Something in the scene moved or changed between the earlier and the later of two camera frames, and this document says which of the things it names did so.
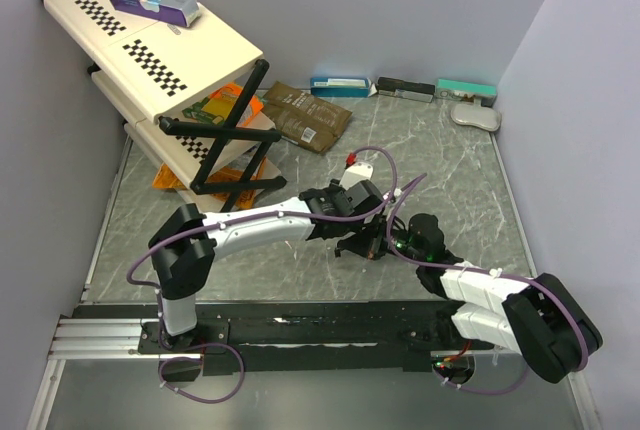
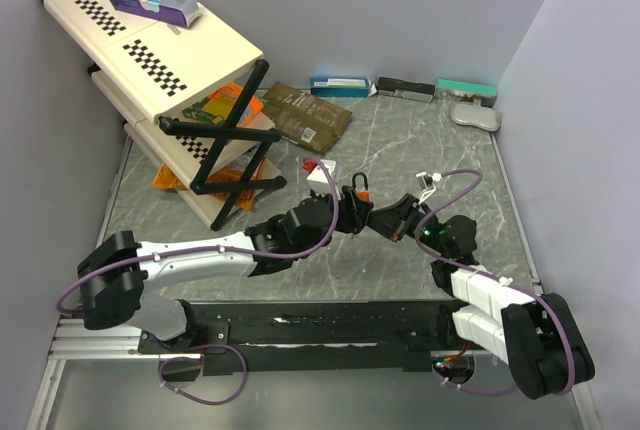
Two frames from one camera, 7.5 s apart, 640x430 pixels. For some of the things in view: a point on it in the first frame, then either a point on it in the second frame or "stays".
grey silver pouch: [477, 115] stays
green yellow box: [213, 110] stays
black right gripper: [374, 252] -> [389, 221]
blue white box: [339, 87] stays
